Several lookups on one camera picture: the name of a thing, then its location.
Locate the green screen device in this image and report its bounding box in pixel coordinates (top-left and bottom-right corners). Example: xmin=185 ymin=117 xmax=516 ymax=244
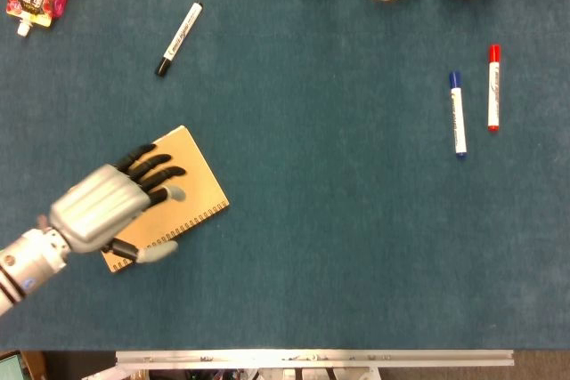
xmin=0 ymin=352 xmax=23 ymax=380

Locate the blue cap marker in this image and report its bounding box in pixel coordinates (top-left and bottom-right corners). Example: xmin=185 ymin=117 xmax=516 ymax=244
xmin=447 ymin=70 xmax=469 ymax=161

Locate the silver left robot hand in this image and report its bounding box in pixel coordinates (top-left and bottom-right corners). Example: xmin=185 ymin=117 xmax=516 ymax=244
xmin=48 ymin=143 xmax=188 ymax=265

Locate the kraft cover spiral notebook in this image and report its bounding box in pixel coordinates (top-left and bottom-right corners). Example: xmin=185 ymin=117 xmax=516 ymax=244
xmin=101 ymin=125 xmax=231 ymax=274

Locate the aluminium frame rail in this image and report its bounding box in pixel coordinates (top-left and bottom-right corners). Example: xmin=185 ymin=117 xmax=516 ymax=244
xmin=115 ymin=349 xmax=515 ymax=370

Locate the black cap marker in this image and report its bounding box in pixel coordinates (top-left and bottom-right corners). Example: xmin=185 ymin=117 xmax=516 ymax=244
xmin=154 ymin=1 xmax=204 ymax=77

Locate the red cap marker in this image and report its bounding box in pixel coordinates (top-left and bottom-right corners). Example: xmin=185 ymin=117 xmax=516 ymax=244
xmin=486 ymin=44 xmax=502 ymax=133

